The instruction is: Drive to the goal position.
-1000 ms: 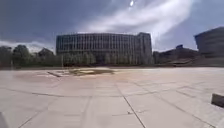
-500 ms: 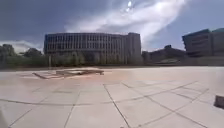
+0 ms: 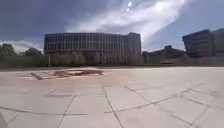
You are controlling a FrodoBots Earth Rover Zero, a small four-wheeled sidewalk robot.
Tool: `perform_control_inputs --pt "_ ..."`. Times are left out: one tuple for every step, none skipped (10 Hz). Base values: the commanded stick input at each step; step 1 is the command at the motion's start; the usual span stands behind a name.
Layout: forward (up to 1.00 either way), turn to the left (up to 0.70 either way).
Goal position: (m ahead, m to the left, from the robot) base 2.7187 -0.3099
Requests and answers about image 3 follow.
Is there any large wide multi-storey building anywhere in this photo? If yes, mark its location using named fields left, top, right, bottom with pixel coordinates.
left=43, top=31, right=142, bottom=66

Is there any row of small trees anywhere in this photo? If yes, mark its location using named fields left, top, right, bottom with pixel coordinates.
left=44, top=51, right=141, bottom=67

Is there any grey concrete slab pavement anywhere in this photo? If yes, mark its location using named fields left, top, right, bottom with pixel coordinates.
left=0, top=65, right=224, bottom=128

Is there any low dark building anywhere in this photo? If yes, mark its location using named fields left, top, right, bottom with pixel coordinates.
left=141, top=45, right=193, bottom=66

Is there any dark tall building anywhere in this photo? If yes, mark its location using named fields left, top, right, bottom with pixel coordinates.
left=181, top=27, right=224, bottom=66

